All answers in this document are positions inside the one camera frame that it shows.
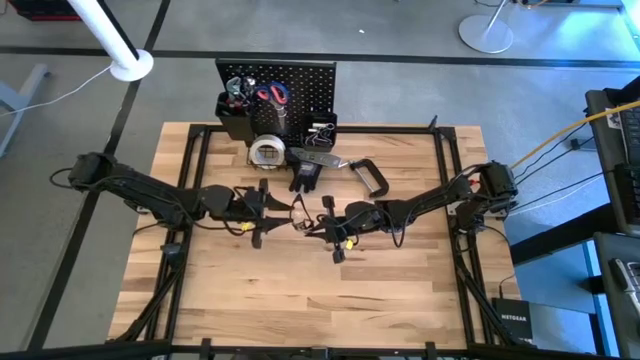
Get short black pegboard bin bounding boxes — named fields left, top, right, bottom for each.
left=301, top=112, right=339, bottom=153

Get black C-clamp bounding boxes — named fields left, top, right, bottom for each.
left=348, top=158, right=391, bottom=199

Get grey torpedo level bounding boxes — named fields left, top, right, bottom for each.
left=289, top=146, right=351, bottom=170

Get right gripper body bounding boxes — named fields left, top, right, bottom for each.
left=322, top=195, right=385, bottom=265

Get clear safety glasses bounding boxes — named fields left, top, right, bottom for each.
left=290, top=193, right=322, bottom=236

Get black desk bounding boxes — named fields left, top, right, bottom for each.
left=584, top=74, right=640, bottom=236

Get yellow cable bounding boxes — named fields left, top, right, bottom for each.
left=509, top=99, right=640, bottom=170

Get black aluminium table frame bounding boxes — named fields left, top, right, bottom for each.
left=107, top=122, right=531, bottom=360

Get grey table leg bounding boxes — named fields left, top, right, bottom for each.
left=0, top=63, right=50, bottom=159

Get black cable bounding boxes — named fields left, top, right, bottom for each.
left=514, top=122, right=589, bottom=181

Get grey desk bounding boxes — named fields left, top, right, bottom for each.
left=592, top=232, right=640, bottom=360

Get tall black pegboard bin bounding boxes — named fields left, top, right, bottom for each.
left=215, top=91, right=255, bottom=142

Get white masking tape roll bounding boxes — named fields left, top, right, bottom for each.
left=248, top=133, right=288, bottom=171

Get white lamp stand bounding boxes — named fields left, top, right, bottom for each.
left=67, top=0, right=155, bottom=83

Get dark red crate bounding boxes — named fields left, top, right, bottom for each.
left=7, top=0, right=84, bottom=23

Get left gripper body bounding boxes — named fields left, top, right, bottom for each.
left=234, top=178, right=272, bottom=250

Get black Netgear network switch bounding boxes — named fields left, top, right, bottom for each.
left=491, top=297, right=534, bottom=344

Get black work gloves pair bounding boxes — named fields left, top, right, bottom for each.
left=288, top=159, right=325, bottom=195

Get white floor cable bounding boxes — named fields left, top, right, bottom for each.
left=0, top=64, right=114, bottom=119

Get black wire basket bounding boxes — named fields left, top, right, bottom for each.
left=247, top=147, right=301, bottom=174

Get red and blue scissors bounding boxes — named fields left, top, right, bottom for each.
left=254, top=82, right=291, bottom=132

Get black metal pegboard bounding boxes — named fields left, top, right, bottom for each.
left=214, top=58, right=339, bottom=151

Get grey handset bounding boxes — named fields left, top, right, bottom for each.
left=607, top=257, right=640, bottom=306

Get grey round stand base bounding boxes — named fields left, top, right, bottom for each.
left=458, top=0, right=515, bottom=55

